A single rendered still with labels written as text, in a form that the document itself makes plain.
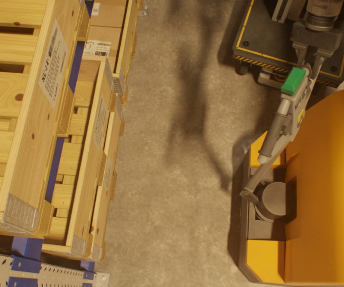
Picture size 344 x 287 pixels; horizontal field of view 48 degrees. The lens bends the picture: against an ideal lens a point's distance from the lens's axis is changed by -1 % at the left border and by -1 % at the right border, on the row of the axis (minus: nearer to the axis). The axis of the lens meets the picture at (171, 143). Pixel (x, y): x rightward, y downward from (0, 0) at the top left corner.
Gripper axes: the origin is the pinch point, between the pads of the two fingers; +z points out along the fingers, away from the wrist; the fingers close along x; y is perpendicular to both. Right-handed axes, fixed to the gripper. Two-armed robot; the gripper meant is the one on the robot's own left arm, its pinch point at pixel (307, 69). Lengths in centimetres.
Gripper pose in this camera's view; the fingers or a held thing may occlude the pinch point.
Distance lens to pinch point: 126.0
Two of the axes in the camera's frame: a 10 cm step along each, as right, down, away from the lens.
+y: -5.8, 4.6, -6.7
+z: -0.4, 8.0, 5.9
